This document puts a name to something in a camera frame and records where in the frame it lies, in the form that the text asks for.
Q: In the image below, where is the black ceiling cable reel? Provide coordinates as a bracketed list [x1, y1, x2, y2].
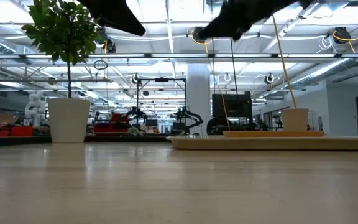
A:
[103, 37, 117, 54]

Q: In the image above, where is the black looped cable ring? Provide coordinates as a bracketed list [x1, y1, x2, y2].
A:
[93, 59, 109, 71]

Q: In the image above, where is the white building pillar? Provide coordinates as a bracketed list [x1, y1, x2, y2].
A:
[186, 63, 211, 136]

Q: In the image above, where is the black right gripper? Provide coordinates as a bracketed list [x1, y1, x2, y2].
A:
[198, 0, 315, 42]

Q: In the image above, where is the black reel with yellow cable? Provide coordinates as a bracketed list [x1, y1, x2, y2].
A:
[333, 26, 358, 44]
[191, 26, 209, 45]

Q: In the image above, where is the red low cart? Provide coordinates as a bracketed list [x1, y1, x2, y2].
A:
[0, 116, 34, 138]

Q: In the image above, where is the beige serving tray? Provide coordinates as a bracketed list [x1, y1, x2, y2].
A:
[166, 135, 358, 151]

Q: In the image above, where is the silver ventilation duct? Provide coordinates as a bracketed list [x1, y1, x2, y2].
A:
[290, 37, 358, 88]

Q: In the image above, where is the white plant pot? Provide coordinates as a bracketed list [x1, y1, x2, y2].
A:
[47, 98, 91, 144]

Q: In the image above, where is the white coiled cable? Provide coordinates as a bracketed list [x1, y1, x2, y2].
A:
[318, 35, 334, 53]

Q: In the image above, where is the thin yellow hanging cable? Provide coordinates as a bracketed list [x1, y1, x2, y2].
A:
[203, 42, 231, 132]

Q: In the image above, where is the black office chair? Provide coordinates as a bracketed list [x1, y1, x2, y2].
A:
[206, 117, 231, 136]

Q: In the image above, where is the green leafy potted tree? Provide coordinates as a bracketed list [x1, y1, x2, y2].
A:
[21, 0, 102, 100]

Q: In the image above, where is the thick yellow hanging cable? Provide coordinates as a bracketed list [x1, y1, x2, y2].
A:
[271, 14, 298, 110]

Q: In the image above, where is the long ceiling light strip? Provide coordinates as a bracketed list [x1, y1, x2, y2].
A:
[0, 53, 358, 60]

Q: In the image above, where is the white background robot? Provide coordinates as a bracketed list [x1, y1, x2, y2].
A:
[23, 90, 47, 127]

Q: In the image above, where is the black metal rig frame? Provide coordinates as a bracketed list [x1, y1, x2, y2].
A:
[136, 77, 188, 135]

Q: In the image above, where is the brown cardboard box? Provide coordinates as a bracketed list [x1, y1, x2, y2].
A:
[0, 113, 19, 126]

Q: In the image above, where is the black monitor screen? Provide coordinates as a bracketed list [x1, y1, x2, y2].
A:
[211, 91, 254, 118]

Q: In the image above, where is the thin black hanging cable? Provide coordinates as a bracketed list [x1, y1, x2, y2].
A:
[210, 0, 216, 91]

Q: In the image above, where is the red background machine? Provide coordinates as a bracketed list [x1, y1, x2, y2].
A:
[93, 113, 131, 136]

